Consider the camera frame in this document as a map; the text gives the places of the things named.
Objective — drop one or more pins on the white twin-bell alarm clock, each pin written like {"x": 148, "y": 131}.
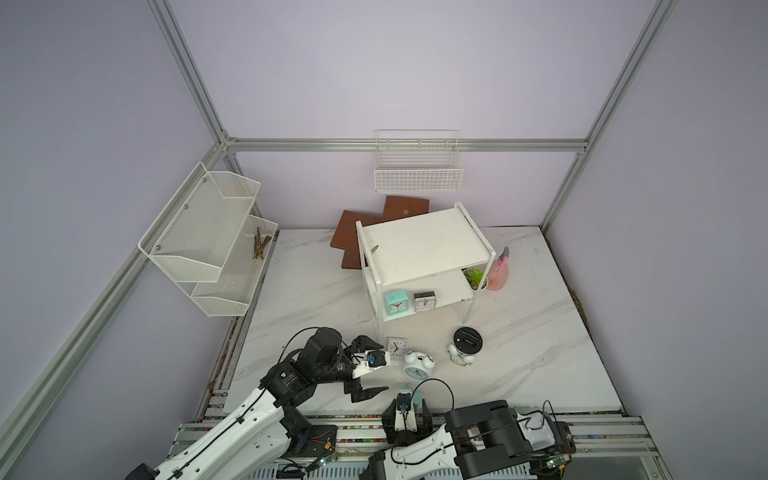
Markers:
{"x": 418, "y": 366}

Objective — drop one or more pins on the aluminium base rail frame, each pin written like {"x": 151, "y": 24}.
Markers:
{"x": 356, "y": 438}

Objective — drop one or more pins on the white wire wall basket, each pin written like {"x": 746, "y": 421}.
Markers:
{"x": 412, "y": 160}

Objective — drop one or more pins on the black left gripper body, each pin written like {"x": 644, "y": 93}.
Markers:
{"x": 351, "y": 383}

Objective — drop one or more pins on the white mesh wall bin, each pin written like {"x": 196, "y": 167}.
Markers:
{"x": 231, "y": 295}
{"x": 191, "y": 240}

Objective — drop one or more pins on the white two-tier shelf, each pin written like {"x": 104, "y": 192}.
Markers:
{"x": 427, "y": 252}

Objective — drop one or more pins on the clear square alarm clock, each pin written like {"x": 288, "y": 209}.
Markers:
{"x": 397, "y": 347}
{"x": 424, "y": 301}

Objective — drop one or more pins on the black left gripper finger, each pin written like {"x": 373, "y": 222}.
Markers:
{"x": 360, "y": 394}
{"x": 363, "y": 343}

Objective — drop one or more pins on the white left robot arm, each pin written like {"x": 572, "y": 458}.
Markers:
{"x": 265, "y": 425}

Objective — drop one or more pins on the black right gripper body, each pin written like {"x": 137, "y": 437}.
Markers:
{"x": 405, "y": 437}

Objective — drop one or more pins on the pink spray bottle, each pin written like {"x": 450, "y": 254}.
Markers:
{"x": 499, "y": 272}

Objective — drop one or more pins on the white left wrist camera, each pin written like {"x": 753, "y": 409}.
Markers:
{"x": 369, "y": 362}

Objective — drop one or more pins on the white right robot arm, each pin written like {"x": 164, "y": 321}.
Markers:
{"x": 476, "y": 440}

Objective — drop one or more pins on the black round alarm clock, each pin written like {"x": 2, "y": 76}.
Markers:
{"x": 467, "y": 341}

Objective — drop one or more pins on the brown wooden step stand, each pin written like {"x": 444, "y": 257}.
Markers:
{"x": 345, "y": 235}

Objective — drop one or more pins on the white mesh upper wall bin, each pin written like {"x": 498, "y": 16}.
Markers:
{"x": 191, "y": 240}

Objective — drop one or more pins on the white mesh lower wall bin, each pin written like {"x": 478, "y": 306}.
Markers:
{"x": 231, "y": 295}

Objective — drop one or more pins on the green succulent in white pot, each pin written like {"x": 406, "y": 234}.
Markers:
{"x": 476, "y": 278}

